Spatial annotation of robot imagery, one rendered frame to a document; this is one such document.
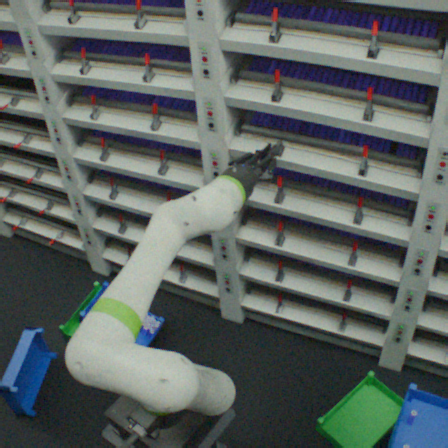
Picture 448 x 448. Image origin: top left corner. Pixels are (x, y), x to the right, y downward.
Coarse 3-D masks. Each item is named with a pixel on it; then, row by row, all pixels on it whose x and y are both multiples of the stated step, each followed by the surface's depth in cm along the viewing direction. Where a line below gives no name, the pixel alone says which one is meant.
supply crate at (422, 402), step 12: (408, 396) 153; (420, 396) 154; (432, 396) 151; (408, 408) 154; (420, 408) 153; (432, 408) 153; (444, 408) 152; (420, 420) 151; (432, 420) 150; (444, 420) 150; (396, 432) 144; (408, 432) 148; (420, 432) 148; (432, 432) 147; (444, 432) 147; (396, 444) 146; (408, 444) 145; (420, 444) 145; (432, 444) 145; (444, 444) 145
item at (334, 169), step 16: (240, 112) 168; (240, 128) 167; (240, 144) 166; (256, 144) 165; (272, 144) 163; (288, 160) 159; (304, 160) 158; (320, 160) 157; (336, 160) 156; (368, 160) 153; (320, 176) 159; (336, 176) 155; (352, 176) 152; (368, 176) 151; (384, 176) 150; (400, 176) 148; (416, 176) 147; (384, 192) 151; (400, 192) 148; (416, 192) 145
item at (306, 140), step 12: (252, 132) 166; (264, 132) 164; (276, 132) 162; (288, 132) 161; (288, 144) 161; (312, 144) 159; (324, 144) 157; (336, 144) 156; (348, 144) 155; (348, 156) 154; (360, 156) 154; (372, 156) 152; (384, 156) 150; (396, 156) 149; (396, 168) 149
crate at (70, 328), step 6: (96, 282) 237; (96, 288) 238; (90, 294) 235; (96, 294) 240; (90, 300) 236; (84, 306) 233; (78, 312) 229; (72, 318) 226; (78, 318) 230; (66, 324) 223; (72, 324) 227; (78, 324) 229; (60, 330) 219; (66, 330) 222; (72, 330) 226; (66, 336) 221; (72, 336) 224
